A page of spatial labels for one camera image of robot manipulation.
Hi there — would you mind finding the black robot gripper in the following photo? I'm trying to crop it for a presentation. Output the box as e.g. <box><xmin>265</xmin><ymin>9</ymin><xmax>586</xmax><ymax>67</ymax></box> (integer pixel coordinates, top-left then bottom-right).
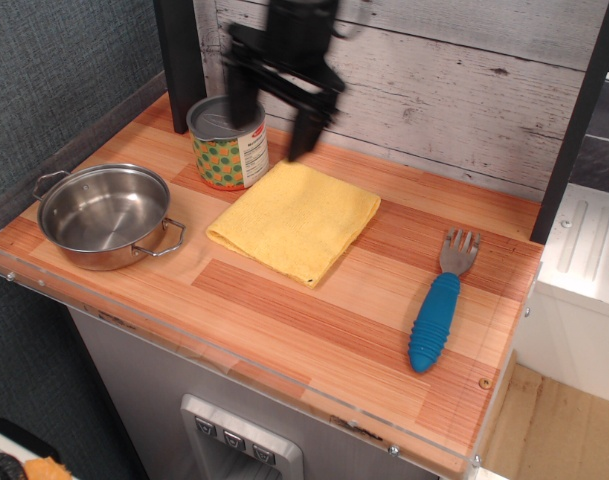
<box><xmin>225</xmin><ymin>1</ymin><xmax>345</xmax><ymax>161</ymax></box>

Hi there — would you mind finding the blue handled metal fork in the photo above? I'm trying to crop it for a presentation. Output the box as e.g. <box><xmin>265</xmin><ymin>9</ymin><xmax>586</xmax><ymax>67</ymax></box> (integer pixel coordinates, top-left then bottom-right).
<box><xmin>408</xmin><ymin>227</ymin><xmax>481</xmax><ymax>373</ymax></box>

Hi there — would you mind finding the yellow folded cloth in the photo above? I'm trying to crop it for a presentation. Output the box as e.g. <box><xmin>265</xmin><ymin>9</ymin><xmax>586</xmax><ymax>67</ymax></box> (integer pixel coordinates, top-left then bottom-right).
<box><xmin>206</xmin><ymin>160</ymin><xmax>381</xmax><ymax>288</ymax></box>

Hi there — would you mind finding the green orange dotted tin can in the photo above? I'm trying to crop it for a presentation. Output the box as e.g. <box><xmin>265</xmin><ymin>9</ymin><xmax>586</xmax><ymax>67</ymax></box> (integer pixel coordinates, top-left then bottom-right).
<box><xmin>186</xmin><ymin>96</ymin><xmax>269</xmax><ymax>191</ymax></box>

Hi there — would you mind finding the stainless steel pot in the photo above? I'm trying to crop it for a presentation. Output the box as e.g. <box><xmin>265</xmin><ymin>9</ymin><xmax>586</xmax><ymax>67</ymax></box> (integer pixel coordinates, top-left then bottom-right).
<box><xmin>33</xmin><ymin>164</ymin><xmax>186</xmax><ymax>271</ymax></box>

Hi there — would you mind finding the clear acrylic table edge guard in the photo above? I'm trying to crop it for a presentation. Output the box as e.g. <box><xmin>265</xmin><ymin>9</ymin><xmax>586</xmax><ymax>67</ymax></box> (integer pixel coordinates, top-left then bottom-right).
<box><xmin>0</xmin><ymin>234</ymin><xmax>541</xmax><ymax>479</ymax></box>

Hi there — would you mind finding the grey toy fridge dispenser panel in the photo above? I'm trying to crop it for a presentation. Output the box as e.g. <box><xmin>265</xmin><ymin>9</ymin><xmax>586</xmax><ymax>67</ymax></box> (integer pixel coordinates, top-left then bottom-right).
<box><xmin>181</xmin><ymin>394</ymin><xmax>304</xmax><ymax>479</ymax></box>

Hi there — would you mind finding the white toy sink drainboard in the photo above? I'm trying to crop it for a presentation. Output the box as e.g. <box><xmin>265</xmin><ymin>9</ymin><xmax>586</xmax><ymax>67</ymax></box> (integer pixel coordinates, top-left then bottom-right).
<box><xmin>514</xmin><ymin>185</ymin><xmax>609</xmax><ymax>400</ymax></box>

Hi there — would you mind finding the black orange object bottom left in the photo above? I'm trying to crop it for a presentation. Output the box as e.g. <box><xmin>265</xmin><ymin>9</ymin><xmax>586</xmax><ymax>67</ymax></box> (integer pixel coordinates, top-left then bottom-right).
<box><xmin>0</xmin><ymin>417</ymin><xmax>75</xmax><ymax>479</ymax></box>

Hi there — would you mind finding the dark left vertical post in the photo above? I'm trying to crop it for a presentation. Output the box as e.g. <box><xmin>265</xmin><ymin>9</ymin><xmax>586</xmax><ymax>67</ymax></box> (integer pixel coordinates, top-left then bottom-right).
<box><xmin>153</xmin><ymin>0</ymin><xmax>207</xmax><ymax>134</ymax></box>

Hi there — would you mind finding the dark vertical post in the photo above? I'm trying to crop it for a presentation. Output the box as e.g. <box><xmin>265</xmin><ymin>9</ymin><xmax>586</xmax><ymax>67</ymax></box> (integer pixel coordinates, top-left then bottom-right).
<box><xmin>530</xmin><ymin>2</ymin><xmax>609</xmax><ymax>245</ymax></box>
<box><xmin>153</xmin><ymin>0</ymin><xmax>207</xmax><ymax>134</ymax></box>

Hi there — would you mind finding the dark right vertical post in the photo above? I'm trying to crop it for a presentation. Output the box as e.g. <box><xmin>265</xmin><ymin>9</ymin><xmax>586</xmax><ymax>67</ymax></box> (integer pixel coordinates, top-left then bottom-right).
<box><xmin>530</xmin><ymin>2</ymin><xmax>609</xmax><ymax>245</ymax></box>

